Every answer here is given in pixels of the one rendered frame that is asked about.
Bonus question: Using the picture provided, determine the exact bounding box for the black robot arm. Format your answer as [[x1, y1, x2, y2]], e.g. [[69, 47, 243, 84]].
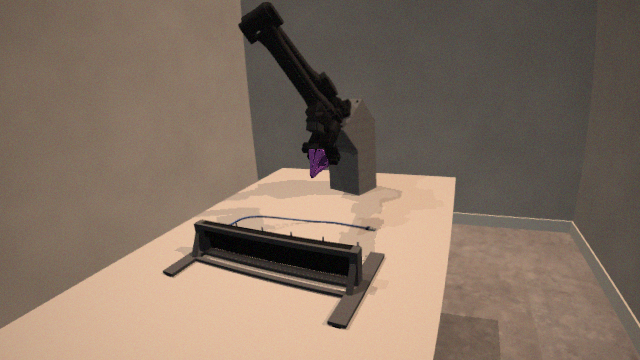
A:
[[238, 2, 351, 143]]

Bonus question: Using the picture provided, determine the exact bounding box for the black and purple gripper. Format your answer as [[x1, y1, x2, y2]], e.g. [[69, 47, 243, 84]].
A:
[[302, 142, 341, 178]]

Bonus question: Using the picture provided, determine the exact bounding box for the black patch panel rack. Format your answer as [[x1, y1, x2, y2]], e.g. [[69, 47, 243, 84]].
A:
[[163, 220, 385, 329]]

